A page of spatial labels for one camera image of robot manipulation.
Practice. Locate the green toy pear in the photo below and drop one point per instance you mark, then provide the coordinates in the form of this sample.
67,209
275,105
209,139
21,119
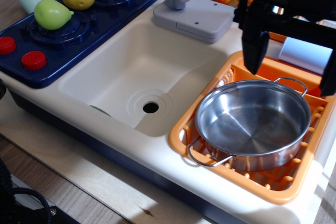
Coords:
51,14

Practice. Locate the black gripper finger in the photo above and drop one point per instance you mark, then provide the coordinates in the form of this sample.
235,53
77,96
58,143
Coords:
327,84
254,51

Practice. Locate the light blue plastic cup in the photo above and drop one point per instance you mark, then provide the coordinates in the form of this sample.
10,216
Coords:
305,55

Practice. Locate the stainless steel pan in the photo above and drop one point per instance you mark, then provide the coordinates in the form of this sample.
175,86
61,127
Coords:
253,125

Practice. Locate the red stove knob left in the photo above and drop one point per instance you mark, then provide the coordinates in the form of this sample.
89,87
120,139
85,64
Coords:
7,45

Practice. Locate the red stove knob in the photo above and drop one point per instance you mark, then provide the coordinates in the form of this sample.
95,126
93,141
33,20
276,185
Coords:
7,45
34,60

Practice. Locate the orange wire basket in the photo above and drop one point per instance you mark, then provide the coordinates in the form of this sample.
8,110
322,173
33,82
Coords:
300,20

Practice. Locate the cream toy sink unit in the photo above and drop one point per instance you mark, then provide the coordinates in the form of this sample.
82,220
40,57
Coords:
127,95

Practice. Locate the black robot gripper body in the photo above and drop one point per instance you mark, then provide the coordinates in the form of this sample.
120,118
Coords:
261,12

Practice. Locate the grey toy faucet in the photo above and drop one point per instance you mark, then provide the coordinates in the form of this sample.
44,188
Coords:
205,20

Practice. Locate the black metal base bracket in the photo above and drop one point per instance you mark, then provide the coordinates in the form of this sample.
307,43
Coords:
60,217

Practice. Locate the red stove knob right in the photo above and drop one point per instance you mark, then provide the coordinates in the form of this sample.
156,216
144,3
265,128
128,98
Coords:
34,60

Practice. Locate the navy blue toy stove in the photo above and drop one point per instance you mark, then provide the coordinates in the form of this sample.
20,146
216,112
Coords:
64,48

